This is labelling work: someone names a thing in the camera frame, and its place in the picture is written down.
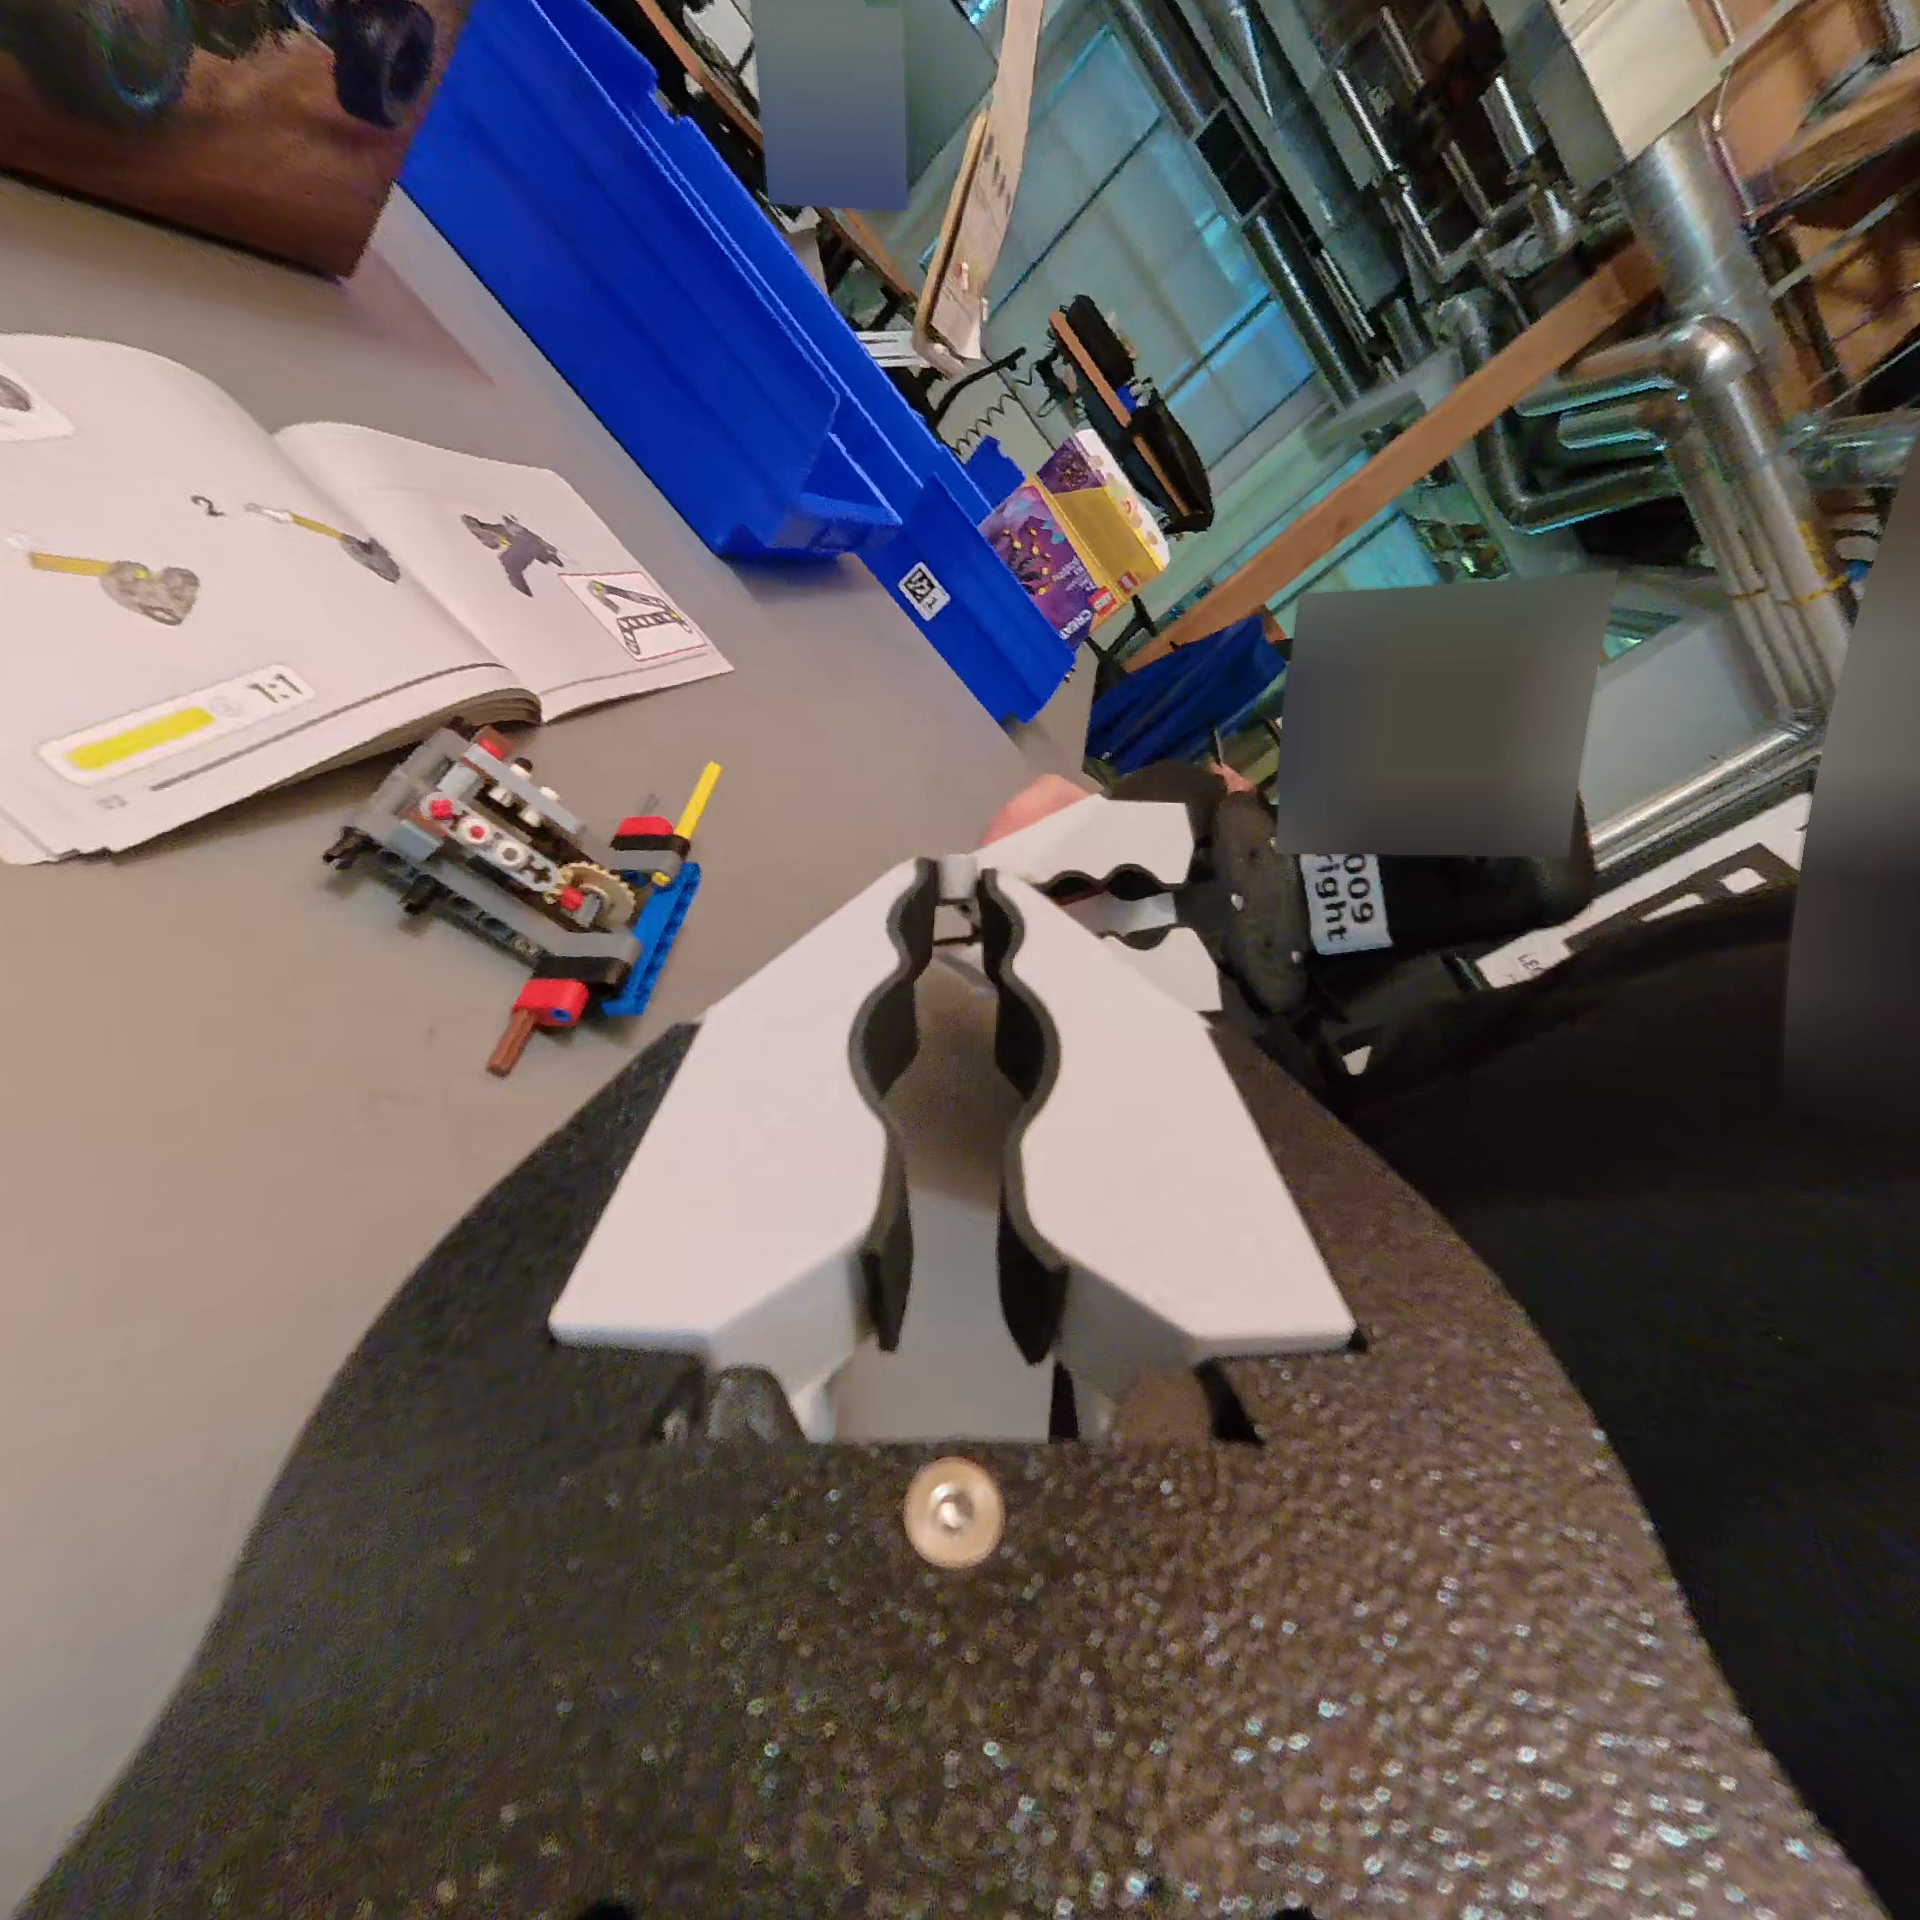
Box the blue storage bin white label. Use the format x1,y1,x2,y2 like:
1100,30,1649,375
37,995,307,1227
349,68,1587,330
855,442,1085,724

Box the wooden board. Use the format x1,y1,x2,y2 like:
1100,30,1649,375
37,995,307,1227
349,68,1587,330
911,0,1052,366

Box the silver metal pipes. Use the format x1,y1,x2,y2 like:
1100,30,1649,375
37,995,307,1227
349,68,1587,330
1431,120,1870,841

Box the large blue storage bin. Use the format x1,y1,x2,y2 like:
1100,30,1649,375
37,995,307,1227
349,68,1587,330
397,0,910,570

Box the wooden beam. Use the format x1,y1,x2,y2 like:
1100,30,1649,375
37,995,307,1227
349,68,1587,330
1125,240,1671,672

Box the open lego instruction booklet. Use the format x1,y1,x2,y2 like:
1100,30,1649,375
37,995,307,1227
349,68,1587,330
0,335,737,870

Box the grey lego chassis assembly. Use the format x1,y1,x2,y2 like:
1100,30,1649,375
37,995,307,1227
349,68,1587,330
323,724,724,1080

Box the purple and yellow toy box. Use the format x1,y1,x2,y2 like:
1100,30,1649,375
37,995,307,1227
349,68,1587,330
978,433,1173,650

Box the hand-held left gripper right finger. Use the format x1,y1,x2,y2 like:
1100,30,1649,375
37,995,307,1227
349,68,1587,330
977,866,1363,1446

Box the black office chair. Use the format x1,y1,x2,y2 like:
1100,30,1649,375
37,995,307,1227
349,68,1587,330
1046,296,1221,537

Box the small blue storage bin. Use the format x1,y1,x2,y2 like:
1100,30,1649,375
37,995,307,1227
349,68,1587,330
1087,617,1287,778

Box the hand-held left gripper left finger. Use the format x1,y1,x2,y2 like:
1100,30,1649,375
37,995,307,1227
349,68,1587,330
547,857,947,1443

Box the brown lego set box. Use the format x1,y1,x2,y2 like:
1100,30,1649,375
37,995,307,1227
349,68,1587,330
0,0,470,282

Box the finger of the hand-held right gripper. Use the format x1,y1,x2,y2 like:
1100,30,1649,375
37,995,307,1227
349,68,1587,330
1101,904,1227,1023
977,795,1198,906

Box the person's dark clothing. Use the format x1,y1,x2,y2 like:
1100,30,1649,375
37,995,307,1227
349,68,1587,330
1318,884,1920,1920

